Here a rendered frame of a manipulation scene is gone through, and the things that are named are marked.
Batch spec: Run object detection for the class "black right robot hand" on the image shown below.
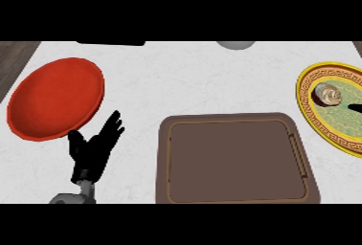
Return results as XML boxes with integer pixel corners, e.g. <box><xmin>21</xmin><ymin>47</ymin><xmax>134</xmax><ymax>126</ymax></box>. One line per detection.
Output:
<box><xmin>346</xmin><ymin>103</ymin><xmax>362</xmax><ymax>114</ymax></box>

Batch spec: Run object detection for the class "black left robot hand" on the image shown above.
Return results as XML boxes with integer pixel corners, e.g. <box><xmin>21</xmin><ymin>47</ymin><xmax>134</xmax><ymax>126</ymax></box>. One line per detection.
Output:
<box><xmin>67</xmin><ymin>110</ymin><xmax>128</xmax><ymax>185</ymax></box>

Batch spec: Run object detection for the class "yellow and green patterned tray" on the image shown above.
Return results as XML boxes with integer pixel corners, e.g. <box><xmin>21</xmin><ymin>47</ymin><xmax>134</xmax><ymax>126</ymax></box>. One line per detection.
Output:
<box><xmin>296</xmin><ymin>60</ymin><xmax>362</xmax><ymax>159</ymax></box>

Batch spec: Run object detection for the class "cream frosted chocolate cupcake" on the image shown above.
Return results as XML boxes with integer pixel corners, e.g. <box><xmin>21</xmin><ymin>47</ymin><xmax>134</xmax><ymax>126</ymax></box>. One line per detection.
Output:
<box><xmin>312</xmin><ymin>82</ymin><xmax>345</xmax><ymax>107</ymax></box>

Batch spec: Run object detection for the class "red round plate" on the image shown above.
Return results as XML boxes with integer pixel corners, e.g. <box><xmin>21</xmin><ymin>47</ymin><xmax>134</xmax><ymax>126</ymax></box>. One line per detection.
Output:
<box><xmin>6</xmin><ymin>56</ymin><xmax>107</xmax><ymax>143</ymax></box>

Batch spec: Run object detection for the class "brown rectangular cutting board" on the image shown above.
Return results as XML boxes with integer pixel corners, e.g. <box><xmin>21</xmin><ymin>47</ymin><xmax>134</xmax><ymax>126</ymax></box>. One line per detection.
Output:
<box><xmin>154</xmin><ymin>112</ymin><xmax>323</xmax><ymax>205</ymax></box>

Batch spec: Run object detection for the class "grey round object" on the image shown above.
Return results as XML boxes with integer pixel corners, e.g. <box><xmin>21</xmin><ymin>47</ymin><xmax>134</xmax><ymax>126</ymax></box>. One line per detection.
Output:
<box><xmin>216</xmin><ymin>40</ymin><xmax>256</xmax><ymax>51</ymax></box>

